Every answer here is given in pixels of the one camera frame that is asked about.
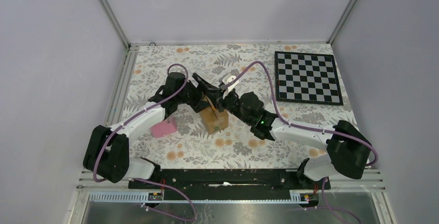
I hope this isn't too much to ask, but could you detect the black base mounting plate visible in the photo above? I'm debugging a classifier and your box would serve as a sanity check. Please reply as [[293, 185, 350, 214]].
[[128, 169, 331, 199]]

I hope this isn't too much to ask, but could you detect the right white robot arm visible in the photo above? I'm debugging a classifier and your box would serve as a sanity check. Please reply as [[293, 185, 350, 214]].
[[218, 92, 372, 189]]

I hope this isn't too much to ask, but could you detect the black white chessboard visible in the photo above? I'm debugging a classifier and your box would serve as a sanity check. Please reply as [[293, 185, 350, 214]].
[[274, 51, 344, 106]]

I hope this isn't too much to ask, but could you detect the purple cable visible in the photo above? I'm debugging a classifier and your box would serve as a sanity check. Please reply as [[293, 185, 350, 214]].
[[92, 63, 199, 222], [219, 61, 379, 224]]

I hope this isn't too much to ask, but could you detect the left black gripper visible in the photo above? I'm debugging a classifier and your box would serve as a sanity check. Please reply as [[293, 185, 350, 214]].
[[176, 74, 215, 113]]

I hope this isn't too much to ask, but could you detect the pink plastic bag package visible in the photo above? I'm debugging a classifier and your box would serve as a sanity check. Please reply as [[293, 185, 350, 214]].
[[150, 118, 178, 138]]

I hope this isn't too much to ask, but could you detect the floral patterned table mat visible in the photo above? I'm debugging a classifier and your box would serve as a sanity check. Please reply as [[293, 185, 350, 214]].
[[122, 44, 333, 169]]

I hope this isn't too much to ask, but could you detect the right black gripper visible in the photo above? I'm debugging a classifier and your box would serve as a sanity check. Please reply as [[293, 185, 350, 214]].
[[206, 88, 253, 126]]

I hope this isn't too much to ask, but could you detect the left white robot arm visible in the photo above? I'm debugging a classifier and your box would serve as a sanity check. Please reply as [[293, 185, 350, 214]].
[[83, 72, 224, 188]]

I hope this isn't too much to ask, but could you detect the grey slotted cable duct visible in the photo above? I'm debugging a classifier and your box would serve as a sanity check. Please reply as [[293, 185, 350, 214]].
[[89, 190, 309, 204]]

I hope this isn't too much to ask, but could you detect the brown cardboard express box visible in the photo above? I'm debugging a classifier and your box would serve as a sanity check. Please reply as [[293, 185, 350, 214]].
[[199, 97, 229, 135]]

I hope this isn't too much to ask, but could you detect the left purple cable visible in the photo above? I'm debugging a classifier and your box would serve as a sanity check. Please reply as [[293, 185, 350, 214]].
[[92, 63, 199, 222]]

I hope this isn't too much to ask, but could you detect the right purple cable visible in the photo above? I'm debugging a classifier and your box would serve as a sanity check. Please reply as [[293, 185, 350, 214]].
[[219, 61, 379, 224]]

